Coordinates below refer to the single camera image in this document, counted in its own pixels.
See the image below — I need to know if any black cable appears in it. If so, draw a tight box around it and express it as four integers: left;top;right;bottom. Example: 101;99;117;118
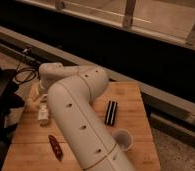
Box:
13;47;45;84

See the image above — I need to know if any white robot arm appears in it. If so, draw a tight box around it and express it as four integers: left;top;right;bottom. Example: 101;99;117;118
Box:
39;62;135;171

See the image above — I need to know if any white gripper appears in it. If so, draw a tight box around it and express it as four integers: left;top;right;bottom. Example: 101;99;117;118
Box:
25;80;50;112

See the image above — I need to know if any metal railing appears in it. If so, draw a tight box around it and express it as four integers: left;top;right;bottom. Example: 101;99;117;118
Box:
17;0;195;50

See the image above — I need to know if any white plastic bottle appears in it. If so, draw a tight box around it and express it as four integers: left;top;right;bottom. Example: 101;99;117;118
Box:
37;104;50;126

